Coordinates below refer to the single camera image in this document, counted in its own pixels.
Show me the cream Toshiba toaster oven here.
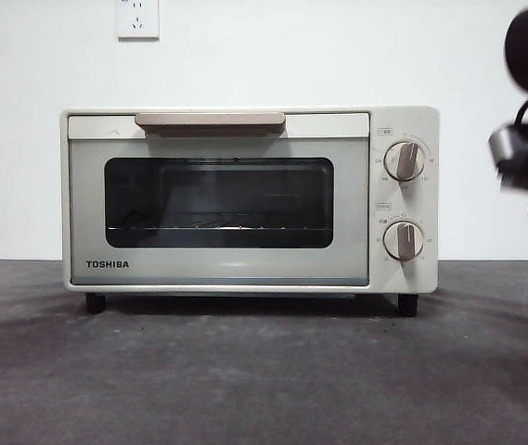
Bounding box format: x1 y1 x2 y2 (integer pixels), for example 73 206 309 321
58 104 441 318

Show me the large cream oven knob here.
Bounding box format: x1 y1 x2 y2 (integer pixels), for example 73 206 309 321
383 141 428 183

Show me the small cream oven knob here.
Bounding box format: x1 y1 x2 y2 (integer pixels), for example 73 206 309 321
382 221 426 261

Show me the metal wire oven rack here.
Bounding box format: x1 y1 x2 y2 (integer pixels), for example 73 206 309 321
108 223 329 232

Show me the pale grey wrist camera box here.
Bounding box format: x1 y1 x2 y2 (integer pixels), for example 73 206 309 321
488 124 528 164

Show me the white wall socket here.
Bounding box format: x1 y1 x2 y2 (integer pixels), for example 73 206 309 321
115 0 160 40

